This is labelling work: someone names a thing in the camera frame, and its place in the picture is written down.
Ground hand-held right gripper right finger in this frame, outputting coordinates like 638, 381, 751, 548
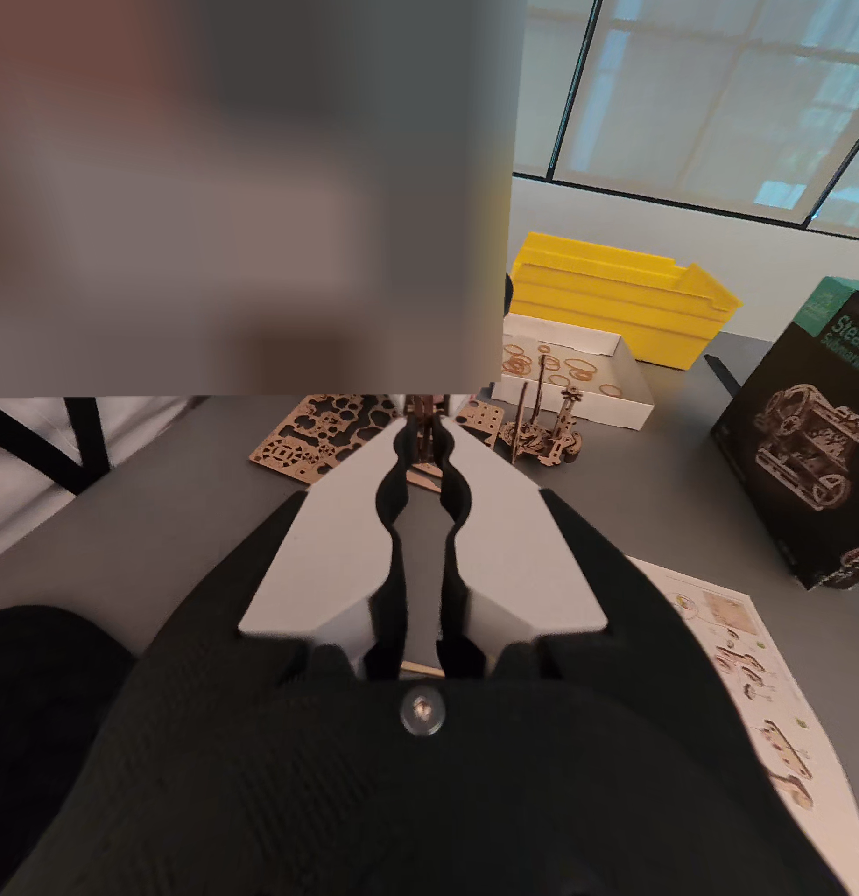
437, 416, 609, 680

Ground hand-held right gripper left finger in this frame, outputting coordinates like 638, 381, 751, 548
238, 416, 411, 679

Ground small dark wooden part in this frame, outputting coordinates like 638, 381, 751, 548
406, 395, 446, 463

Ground partly built wooden model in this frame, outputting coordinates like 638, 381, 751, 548
503, 381, 584, 468

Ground wooden parts sheet large cutouts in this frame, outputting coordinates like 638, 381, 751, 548
247, 395, 397, 487

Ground dark model kit box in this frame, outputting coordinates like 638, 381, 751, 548
710, 276, 859, 592

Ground wooden sheet with small holes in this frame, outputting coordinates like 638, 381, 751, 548
456, 398, 506, 450

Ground pile of rubber bands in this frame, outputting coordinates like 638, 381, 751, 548
503, 339, 624, 400

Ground white cardboard box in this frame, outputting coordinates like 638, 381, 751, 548
498, 313, 656, 431

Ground open instruction booklet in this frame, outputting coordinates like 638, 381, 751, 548
624, 555, 859, 841

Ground yellow plastic bin stack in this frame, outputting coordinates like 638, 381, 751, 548
510, 231, 743, 372

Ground black pointed object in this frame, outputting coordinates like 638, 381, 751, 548
704, 353, 743, 401

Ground black metal frame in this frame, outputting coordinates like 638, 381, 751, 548
0, 397, 113, 499

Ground window with black frame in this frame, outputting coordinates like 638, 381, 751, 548
524, 0, 859, 246

